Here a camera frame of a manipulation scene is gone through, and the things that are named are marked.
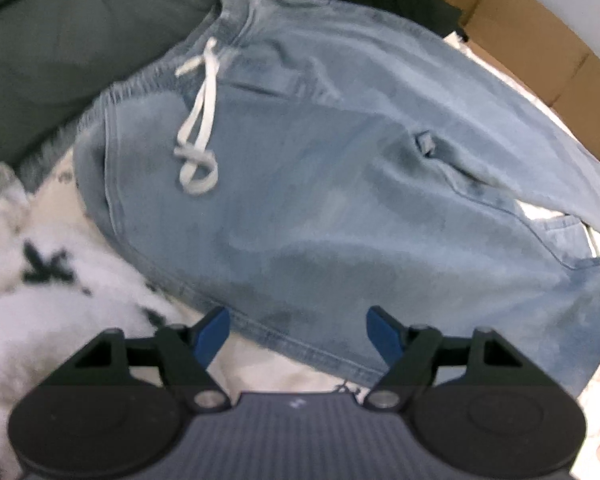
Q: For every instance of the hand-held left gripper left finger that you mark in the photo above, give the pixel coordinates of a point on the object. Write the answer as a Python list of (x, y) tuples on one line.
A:
[(212, 334)]

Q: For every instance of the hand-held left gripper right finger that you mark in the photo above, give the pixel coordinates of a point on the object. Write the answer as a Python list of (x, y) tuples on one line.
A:
[(384, 334)]

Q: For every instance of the blue denim pants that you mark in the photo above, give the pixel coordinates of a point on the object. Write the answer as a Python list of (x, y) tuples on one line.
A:
[(330, 185)]

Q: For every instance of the bear print bed sheet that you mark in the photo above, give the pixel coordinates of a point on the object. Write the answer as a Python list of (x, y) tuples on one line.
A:
[(280, 370)]

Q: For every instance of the white fluffy spotted blanket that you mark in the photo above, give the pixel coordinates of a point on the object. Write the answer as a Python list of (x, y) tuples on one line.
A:
[(55, 320)]

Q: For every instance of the grey duvet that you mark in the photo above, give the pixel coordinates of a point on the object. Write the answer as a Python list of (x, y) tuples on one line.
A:
[(80, 45)]

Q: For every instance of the flattened cardboard box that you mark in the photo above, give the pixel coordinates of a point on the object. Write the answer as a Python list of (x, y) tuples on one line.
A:
[(540, 45)]

